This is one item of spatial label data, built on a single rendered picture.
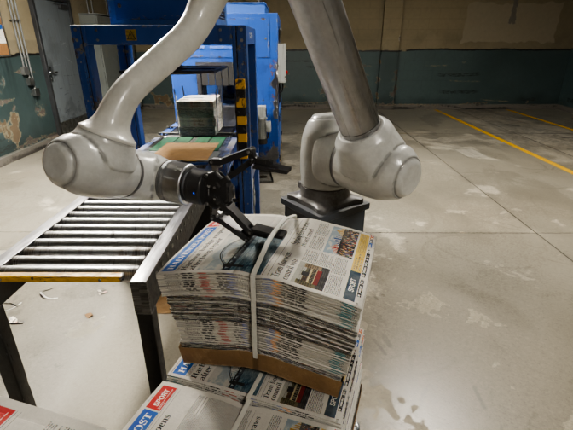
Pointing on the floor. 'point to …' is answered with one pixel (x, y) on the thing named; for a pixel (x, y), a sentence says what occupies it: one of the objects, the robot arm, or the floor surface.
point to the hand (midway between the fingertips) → (281, 201)
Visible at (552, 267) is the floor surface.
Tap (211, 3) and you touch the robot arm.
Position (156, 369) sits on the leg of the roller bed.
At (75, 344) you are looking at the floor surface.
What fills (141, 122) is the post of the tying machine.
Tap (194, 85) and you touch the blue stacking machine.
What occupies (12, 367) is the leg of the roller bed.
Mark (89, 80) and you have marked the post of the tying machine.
